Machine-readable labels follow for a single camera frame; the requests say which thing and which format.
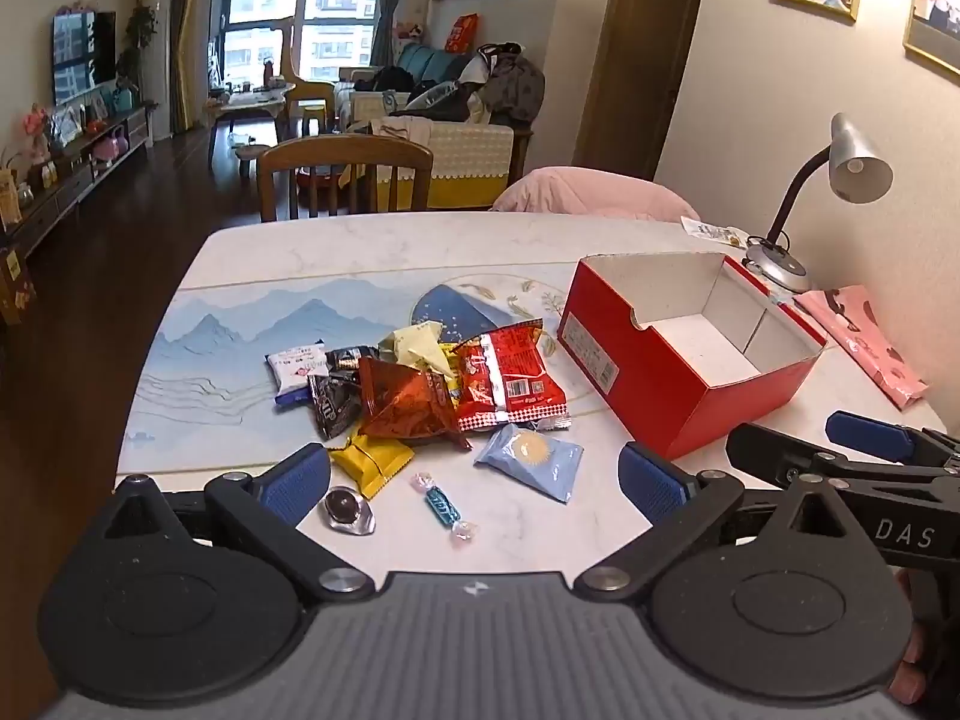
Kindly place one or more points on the pink flower bouquet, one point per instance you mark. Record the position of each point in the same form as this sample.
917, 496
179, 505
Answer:
34, 127

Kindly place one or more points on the person's right hand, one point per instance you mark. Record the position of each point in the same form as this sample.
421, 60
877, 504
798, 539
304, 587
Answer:
913, 679

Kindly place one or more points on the black glossy snack packet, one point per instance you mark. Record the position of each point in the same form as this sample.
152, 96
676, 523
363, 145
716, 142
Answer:
351, 358

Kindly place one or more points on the blue twist-wrapped candy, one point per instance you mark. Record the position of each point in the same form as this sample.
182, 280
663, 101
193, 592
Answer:
442, 506

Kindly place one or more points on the pile of dark clothes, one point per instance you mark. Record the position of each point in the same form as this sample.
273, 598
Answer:
514, 86

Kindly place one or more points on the small white printed wrapper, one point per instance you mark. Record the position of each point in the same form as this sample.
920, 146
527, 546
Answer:
709, 229

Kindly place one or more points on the large window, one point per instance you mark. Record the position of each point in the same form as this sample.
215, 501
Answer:
300, 7

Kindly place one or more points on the orange-brown foil snack packet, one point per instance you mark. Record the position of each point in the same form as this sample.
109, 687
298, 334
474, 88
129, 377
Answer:
405, 405

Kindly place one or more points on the red gift bag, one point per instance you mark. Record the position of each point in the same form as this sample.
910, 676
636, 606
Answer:
461, 34

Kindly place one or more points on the small yellow snack packet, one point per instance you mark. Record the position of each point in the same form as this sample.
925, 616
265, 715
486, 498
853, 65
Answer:
371, 465

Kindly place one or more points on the pink patterned packet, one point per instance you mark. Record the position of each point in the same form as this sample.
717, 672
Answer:
862, 337

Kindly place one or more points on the gold framed dark picture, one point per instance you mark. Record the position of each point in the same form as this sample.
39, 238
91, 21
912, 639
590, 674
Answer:
937, 22

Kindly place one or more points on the silver foil chocolate candy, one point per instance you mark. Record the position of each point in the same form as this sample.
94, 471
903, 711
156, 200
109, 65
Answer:
346, 510

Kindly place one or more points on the red cardboard box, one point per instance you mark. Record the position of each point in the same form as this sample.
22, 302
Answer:
652, 390

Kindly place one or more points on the wooden dining chair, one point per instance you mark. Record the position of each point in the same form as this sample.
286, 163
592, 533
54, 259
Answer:
345, 152

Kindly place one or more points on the grey curtain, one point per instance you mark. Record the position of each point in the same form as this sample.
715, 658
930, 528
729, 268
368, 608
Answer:
187, 37

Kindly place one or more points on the white and blue snack packet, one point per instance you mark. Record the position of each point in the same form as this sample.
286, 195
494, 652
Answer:
296, 371

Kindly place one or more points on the blue mountain print table mat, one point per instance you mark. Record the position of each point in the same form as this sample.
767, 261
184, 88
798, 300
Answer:
225, 330

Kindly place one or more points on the light blue snack packet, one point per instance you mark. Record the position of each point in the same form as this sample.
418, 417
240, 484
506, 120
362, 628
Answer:
529, 461

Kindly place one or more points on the wooden television cabinet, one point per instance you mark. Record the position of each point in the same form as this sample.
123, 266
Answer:
75, 165

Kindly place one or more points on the wooden door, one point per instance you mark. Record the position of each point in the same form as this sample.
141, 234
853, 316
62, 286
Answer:
637, 52

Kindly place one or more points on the green potted plant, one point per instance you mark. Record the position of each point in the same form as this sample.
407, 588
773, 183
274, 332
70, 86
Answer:
139, 34

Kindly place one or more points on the pink padded chair cover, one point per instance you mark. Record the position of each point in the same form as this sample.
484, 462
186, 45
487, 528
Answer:
592, 191

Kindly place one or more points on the silver desk lamp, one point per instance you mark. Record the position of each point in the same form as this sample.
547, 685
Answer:
855, 157

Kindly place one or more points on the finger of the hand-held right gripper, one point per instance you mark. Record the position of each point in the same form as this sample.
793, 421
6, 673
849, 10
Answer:
870, 435
765, 454

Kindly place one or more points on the wooden armchair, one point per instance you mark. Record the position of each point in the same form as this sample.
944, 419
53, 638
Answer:
311, 90

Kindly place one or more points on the wooden coffee table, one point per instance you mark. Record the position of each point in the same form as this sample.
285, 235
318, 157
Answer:
251, 101

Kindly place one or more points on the red snack packet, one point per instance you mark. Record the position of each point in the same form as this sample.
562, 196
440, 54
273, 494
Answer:
510, 375

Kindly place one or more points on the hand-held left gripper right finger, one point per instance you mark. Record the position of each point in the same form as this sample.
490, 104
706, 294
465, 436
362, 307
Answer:
651, 484

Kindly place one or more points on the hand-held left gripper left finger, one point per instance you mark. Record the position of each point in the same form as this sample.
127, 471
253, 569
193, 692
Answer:
294, 481

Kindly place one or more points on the sofa with cream cover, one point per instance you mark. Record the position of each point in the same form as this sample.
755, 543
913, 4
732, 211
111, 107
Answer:
465, 157

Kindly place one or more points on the flat screen television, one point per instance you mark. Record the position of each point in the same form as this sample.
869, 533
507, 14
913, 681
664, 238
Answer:
82, 56

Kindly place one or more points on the white tower air conditioner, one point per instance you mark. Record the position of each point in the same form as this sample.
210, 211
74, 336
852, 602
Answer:
159, 52

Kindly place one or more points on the dark brown snack packet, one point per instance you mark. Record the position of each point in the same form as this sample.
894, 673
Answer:
334, 405

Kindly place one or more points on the long yellow cartoon snack packet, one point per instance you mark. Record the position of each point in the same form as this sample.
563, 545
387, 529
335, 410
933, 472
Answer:
452, 382

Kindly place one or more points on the cream snack packet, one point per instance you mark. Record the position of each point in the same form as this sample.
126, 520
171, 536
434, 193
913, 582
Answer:
416, 345

